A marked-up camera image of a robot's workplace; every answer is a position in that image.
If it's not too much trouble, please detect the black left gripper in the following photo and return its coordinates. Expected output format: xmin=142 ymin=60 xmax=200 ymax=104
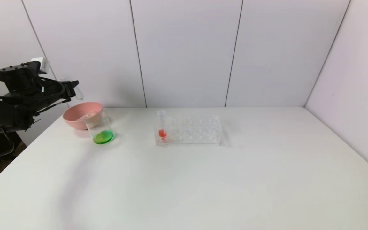
xmin=42 ymin=80 xmax=79 ymax=104

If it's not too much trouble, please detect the test tube with blue pigment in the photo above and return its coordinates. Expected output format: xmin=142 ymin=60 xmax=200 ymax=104
xmin=59 ymin=76 xmax=84 ymax=100

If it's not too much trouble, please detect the clear glass beaker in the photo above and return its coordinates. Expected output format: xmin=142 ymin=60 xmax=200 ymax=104
xmin=84 ymin=111 xmax=115 ymax=145

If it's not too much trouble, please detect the test tube with red pigment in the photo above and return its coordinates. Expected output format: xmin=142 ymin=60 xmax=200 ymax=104
xmin=156 ymin=110 xmax=167 ymax=140

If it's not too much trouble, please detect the clear acrylic test tube rack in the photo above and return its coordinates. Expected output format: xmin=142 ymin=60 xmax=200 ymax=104
xmin=154 ymin=114 xmax=223 ymax=146

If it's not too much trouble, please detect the pink bowl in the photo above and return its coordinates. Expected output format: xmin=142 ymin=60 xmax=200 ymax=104
xmin=63 ymin=102 xmax=104 ymax=130

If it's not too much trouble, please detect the black camera cable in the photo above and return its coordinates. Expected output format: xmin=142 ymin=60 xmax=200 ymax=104
xmin=39 ymin=78 xmax=67 ymax=98

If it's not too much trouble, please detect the thin black cable white label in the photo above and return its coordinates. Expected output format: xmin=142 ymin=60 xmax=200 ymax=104
xmin=33 ymin=99 xmax=70 ymax=116

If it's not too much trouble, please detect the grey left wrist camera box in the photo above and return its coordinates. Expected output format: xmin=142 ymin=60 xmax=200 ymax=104
xmin=31 ymin=57 xmax=50 ymax=74

